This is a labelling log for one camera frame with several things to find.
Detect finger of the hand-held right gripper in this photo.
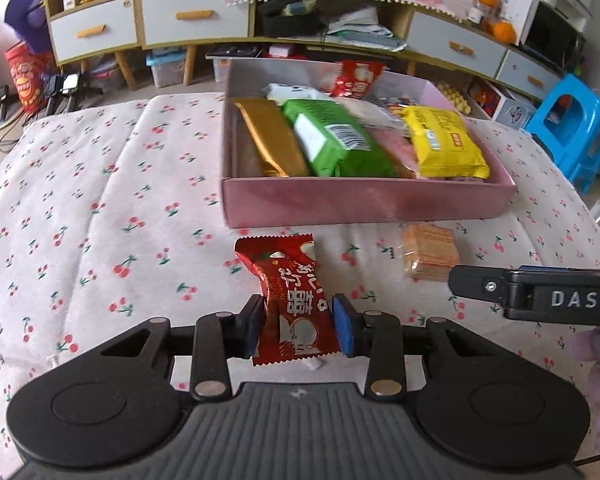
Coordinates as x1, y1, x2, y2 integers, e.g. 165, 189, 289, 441
512, 264, 600, 274
447, 266, 507, 307

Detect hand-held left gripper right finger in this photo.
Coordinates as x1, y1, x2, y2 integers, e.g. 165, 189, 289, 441
331, 293, 502, 402

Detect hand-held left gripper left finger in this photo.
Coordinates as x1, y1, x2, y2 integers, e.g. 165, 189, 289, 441
99, 293, 267, 402

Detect red snack packet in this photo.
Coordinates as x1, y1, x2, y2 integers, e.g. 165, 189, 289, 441
234, 233, 342, 367
330, 60, 387, 99

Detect clear wafer biscuit packet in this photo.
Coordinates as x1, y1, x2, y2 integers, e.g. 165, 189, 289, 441
399, 222, 461, 281

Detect pink cardboard box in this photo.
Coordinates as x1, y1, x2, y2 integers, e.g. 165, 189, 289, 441
220, 57, 519, 229

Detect yellow snack packet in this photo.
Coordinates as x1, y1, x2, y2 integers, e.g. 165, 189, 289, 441
397, 105, 491, 181

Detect pink wafer packet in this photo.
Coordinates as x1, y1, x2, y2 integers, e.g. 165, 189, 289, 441
375, 127, 421, 179

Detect green snack packet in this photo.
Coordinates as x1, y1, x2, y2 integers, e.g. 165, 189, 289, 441
280, 99, 402, 178

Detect gold snack packet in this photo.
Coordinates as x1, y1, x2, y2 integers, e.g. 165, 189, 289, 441
234, 97, 311, 178

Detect clear white cracker packet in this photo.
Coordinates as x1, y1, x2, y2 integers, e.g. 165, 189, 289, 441
347, 99, 388, 128

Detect white cartoon print packet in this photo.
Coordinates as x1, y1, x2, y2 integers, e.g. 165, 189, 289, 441
265, 82, 333, 107

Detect blue plastic stool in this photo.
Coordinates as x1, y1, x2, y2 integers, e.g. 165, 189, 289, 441
522, 73, 600, 196

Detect white printed box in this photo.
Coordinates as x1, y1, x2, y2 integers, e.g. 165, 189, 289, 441
467, 77, 539, 129

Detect yellow egg tray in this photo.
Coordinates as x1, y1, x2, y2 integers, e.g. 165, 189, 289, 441
437, 80, 474, 116

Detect cherry print tablecloth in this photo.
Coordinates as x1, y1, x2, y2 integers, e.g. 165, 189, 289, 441
0, 91, 600, 480

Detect white cabinet drawer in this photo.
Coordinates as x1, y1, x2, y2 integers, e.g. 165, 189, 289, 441
139, 0, 251, 49
47, 0, 139, 64
407, 10, 509, 79
495, 47, 564, 101

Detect black microwave oven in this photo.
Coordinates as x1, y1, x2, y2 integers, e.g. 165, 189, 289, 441
522, 0, 589, 74

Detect clear bin blue lid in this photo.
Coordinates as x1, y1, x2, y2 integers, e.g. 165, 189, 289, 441
144, 48, 189, 89

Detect pile of papers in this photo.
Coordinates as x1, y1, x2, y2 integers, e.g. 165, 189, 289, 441
325, 7, 409, 54

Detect black books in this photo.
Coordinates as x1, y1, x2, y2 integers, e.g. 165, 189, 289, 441
204, 43, 264, 60

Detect red flat box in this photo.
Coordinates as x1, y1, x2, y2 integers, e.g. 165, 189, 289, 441
267, 44, 311, 60

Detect black device on stand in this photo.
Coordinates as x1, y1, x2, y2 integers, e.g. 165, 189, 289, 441
42, 72, 104, 114

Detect black bag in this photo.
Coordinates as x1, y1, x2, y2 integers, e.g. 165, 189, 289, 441
257, 0, 326, 39

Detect red printed gift bag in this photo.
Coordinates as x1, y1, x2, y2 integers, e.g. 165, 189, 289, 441
4, 42, 59, 114

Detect purple hat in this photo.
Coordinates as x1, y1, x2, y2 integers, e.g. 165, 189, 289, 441
4, 0, 51, 54

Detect black floor cable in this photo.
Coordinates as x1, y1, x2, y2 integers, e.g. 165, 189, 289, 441
0, 109, 32, 154

